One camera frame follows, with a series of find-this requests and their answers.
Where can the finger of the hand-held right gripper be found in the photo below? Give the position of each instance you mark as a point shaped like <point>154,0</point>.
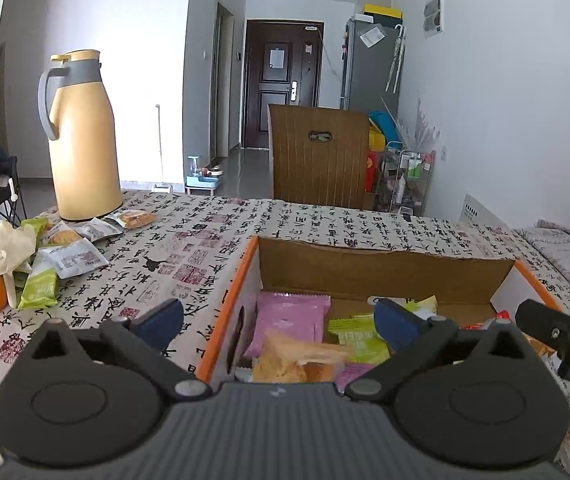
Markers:
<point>547,325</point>

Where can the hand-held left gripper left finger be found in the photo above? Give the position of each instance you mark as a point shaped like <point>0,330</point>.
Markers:
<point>157,322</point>

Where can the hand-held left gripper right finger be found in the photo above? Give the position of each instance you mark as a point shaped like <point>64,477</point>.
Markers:
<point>397,325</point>

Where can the white oat crisp packet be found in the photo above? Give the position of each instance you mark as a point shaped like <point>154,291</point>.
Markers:
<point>542,346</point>
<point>295,360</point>

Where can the lime green snack packet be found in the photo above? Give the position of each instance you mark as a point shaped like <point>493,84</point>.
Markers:
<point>360,342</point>
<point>422,306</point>

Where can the red cardboard box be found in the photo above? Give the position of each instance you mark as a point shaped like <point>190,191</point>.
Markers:
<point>380,270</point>

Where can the pink snack packet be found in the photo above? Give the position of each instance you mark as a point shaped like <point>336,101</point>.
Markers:
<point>290,315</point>
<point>355,372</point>

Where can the orange yellow snack packet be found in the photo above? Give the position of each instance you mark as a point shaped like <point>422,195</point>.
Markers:
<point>482,322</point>

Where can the grey patterned blanket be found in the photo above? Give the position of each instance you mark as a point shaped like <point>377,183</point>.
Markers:
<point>565,255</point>

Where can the small white snack packet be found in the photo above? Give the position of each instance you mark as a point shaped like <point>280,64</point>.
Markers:
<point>132,220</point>
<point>75,259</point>
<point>97,229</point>
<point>57,235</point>

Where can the small green snack packet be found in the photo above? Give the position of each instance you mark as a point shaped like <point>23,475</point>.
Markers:
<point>40,287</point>

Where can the white radiator panel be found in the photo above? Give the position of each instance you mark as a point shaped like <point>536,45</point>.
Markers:
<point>475,207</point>

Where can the pet water dispenser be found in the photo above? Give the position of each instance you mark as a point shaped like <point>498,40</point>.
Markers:
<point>202,179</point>

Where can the white crumpled bag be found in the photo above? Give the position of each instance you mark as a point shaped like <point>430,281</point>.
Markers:
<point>2,255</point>

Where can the mop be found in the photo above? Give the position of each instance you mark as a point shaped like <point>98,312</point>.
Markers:
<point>159,150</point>

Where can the yellow thermos jug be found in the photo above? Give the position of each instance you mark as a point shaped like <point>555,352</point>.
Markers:
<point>85,150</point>

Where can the yellow bag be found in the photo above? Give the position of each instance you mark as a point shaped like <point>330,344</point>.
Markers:
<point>376,139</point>

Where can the dried lavender bunch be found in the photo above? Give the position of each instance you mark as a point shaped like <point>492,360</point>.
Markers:
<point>420,127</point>

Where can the grey refrigerator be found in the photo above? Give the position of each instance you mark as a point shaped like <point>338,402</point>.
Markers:
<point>370,75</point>

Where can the white folded umbrella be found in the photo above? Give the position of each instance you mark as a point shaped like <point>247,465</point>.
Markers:
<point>396,60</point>

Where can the dark brown entrance door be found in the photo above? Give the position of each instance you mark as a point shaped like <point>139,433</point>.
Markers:
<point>280,85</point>

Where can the paper sheet on refrigerator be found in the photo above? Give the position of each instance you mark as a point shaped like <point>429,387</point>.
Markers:
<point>372,36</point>

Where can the yellow box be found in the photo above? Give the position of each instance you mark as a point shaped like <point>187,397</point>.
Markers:
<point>382,11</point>

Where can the wall outlet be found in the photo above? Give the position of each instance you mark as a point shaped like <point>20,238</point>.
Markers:
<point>444,153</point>

